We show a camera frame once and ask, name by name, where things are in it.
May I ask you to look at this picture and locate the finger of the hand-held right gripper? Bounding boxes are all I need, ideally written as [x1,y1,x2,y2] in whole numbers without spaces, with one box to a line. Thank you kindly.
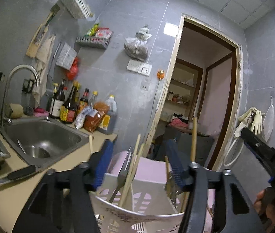
[241,127,275,162]

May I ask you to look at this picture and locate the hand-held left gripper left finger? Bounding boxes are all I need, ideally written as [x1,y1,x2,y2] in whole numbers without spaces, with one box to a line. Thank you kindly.
[11,139,115,233]

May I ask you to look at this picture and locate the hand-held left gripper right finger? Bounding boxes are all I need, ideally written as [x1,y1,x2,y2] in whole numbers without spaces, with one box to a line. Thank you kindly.
[165,138,265,233]

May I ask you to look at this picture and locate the metal spoon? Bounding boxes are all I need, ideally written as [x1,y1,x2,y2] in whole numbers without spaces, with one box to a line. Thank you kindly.
[108,146,132,204]

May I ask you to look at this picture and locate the white plastic utensil holder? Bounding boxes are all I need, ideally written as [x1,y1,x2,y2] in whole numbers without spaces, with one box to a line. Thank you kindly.
[89,173,189,233]

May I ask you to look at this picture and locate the person's right hand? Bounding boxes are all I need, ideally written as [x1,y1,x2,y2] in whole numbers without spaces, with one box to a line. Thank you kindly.
[253,189,275,224]

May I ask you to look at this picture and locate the cream rubber glove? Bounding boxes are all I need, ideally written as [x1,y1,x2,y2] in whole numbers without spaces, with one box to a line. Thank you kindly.
[234,107,258,137]
[250,110,263,135]

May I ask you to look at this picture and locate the translucent plastic bag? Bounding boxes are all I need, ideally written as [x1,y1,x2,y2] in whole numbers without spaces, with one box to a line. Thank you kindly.
[261,104,275,143]

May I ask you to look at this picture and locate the pink floral cloth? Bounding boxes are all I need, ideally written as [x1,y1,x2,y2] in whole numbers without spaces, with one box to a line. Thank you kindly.
[108,150,216,233]

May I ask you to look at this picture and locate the dark grey cabinet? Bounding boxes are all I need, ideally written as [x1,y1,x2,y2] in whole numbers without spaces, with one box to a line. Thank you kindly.
[163,126,214,168]

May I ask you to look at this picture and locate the pink cloth bundle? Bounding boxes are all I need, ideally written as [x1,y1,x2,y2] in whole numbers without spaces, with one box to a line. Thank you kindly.
[169,118,189,128]

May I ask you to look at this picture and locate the orange spice bag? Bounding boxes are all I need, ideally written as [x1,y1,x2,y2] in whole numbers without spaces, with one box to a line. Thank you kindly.
[83,101,110,133]

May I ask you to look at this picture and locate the white printed packet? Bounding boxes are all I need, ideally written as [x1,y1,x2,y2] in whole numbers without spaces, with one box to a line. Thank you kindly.
[74,106,98,130]

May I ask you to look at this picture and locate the plastic oil jug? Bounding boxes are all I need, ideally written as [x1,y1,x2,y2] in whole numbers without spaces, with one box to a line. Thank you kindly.
[98,94,118,135]

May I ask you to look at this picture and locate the dark bottle red cap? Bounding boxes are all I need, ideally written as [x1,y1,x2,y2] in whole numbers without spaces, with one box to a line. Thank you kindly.
[77,88,90,117]

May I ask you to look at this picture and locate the clear bottle yellow cap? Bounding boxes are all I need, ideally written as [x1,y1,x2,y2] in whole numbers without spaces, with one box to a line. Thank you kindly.
[88,91,98,108]

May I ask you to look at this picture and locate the soy sauce bottle yellow label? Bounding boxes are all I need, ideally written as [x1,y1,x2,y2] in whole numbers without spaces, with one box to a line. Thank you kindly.
[60,81,79,125]

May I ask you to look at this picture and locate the steel sink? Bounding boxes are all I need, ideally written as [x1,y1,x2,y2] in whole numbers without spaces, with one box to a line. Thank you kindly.
[0,116,89,168]

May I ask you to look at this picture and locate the wooden shelf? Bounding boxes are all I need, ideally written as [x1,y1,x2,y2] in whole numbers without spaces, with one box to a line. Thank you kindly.
[165,76,197,107]

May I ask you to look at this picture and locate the dark bottle white label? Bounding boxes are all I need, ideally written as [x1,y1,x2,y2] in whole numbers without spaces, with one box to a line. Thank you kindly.
[48,78,65,119]

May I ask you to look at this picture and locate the pink dish cloth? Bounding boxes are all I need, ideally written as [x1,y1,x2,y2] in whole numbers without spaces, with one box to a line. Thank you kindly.
[34,107,50,117]

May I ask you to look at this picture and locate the grey steel wool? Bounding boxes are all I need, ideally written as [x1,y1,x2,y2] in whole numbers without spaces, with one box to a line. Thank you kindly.
[23,105,35,116]

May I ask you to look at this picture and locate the red plastic bag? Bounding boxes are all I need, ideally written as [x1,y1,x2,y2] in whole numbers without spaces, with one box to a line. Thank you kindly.
[66,58,79,80]

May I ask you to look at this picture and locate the beige sponge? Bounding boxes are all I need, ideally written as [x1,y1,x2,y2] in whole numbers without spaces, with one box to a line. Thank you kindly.
[5,103,24,118]

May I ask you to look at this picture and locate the hanging bag dark contents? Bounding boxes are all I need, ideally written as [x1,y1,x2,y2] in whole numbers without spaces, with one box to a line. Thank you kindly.
[124,25,152,61]

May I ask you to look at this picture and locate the metal faucet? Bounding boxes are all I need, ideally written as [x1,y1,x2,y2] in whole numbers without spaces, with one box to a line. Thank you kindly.
[0,64,41,127]

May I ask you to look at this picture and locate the beige hanging towel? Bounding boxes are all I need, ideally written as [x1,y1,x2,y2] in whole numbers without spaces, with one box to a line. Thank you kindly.
[32,35,56,107]

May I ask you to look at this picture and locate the red packet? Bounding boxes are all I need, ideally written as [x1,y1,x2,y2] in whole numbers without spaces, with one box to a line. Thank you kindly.
[95,27,113,39]

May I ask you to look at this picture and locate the green yellow packet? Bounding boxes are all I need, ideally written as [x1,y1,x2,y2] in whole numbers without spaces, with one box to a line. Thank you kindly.
[85,23,100,37]

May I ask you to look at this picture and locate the wooden cutting board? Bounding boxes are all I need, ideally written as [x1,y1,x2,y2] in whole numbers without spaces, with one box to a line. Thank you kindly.
[26,3,61,59]

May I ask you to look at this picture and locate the black handled knife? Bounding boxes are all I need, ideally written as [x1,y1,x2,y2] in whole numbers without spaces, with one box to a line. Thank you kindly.
[0,164,36,190]

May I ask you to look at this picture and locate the wooden door frame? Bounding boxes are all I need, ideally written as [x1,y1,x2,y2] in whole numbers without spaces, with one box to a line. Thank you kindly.
[142,13,243,173]

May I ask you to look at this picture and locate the white wall socket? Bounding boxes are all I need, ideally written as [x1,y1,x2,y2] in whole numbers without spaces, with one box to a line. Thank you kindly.
[140,63,153,76]

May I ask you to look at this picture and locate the white perforated wall holder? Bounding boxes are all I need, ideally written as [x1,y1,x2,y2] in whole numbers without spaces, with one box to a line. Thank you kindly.
[55,42,78,69]

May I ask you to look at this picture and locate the metal wall rack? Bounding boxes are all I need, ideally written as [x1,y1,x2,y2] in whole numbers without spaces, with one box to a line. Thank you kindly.
[76,36,111,49]

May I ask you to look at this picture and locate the white slotted wall basket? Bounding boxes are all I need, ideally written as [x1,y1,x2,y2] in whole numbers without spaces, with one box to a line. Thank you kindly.
[60,0,95,20]

